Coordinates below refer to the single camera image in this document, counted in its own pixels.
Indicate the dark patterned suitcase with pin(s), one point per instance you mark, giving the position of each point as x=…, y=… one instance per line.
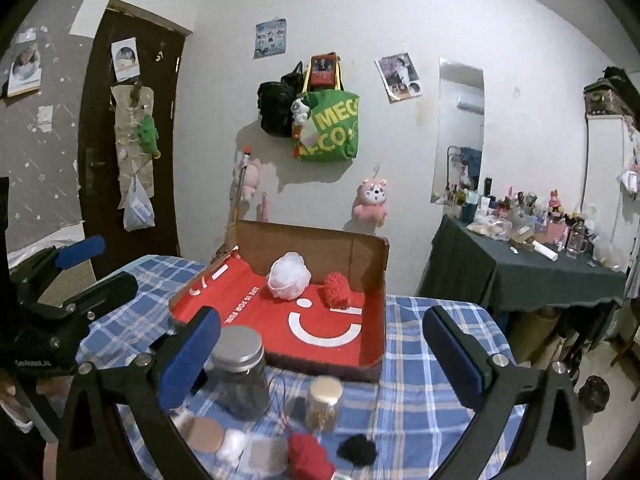
x=607, y=92

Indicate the beige hanging organiser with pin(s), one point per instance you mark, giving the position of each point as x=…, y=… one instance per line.
x=127, y=125

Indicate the clear plastic bag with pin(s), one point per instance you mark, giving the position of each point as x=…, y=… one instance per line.
x=138, y=210

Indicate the green plush toy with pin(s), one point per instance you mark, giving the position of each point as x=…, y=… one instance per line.
x=148, y=135

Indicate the black pom pom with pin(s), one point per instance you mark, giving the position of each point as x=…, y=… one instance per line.
x=357, y=451

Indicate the pink hamster plush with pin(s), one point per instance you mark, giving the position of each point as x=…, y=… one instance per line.
x=371, y=202

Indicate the small jar with gold contents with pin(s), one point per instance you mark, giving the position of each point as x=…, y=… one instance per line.
x=324, y=405

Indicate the photo collage wall poster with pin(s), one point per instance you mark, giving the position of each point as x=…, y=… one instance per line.
x=398, y=77

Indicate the blue plaid tablecloth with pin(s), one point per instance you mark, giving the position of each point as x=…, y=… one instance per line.
x=400, y=410

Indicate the green tote bag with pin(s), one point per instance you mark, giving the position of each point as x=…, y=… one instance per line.
x=335, y=130

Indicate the round tan powder puff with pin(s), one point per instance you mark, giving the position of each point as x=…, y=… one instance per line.
x=205, y=435

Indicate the cluster of cosmetics bottles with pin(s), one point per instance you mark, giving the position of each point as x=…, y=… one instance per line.
x=525, y=215

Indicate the dresser with dark green cloth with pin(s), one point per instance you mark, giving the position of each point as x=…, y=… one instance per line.
x=480, y=270

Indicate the white cabinet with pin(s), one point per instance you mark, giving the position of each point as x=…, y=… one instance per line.
x=605, y=175

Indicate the red yarn ball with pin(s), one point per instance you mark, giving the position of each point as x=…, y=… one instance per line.
x=307, y=457

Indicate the photo print on door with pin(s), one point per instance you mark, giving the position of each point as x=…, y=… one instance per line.
x=125, y=58

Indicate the portrait wall calendar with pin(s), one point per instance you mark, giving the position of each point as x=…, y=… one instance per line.
x=25, y=65

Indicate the cardboard box with red lining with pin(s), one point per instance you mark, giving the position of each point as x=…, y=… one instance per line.
x=280, y=330

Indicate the dark round object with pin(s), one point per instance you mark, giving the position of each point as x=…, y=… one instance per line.
x=595, y=392

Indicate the blue wall poster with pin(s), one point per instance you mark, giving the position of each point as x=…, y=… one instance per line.
x=270, y=39

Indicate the panda plush charm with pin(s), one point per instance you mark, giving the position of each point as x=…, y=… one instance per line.
x=301, y=110

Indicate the wall mirror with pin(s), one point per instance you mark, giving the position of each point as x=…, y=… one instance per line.
x=457, y=130

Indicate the pink pig plush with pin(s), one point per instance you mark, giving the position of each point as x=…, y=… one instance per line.
x=251, y=175

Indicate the red crochet ball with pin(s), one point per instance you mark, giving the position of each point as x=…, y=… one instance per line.
x=337, y=290

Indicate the small pink hanging toy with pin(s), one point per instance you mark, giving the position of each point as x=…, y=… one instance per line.
x=265, y=208

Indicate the black bag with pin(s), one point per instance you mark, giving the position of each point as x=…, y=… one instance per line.
x=275, y=105

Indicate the pink hanging plush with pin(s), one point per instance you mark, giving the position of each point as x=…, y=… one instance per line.
x=632, y=172

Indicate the large jar with metal lid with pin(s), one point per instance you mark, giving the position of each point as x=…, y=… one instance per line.
x=240, y=385

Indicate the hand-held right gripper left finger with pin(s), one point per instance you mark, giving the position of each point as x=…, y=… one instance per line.
x=190, y=360

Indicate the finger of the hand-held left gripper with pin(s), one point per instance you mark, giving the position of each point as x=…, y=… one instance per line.
x=102, y=292
x=80, y=252

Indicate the dark brown door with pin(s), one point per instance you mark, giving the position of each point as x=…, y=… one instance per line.
x=165, y=110

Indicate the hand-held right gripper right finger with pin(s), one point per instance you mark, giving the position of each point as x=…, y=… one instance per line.
x=455, y=360

